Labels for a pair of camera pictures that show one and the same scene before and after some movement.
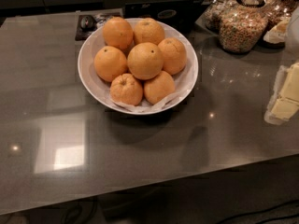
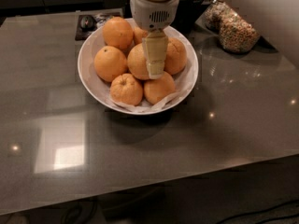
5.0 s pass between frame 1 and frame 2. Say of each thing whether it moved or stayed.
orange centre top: stayed
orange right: stayed
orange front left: stayed
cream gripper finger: moved
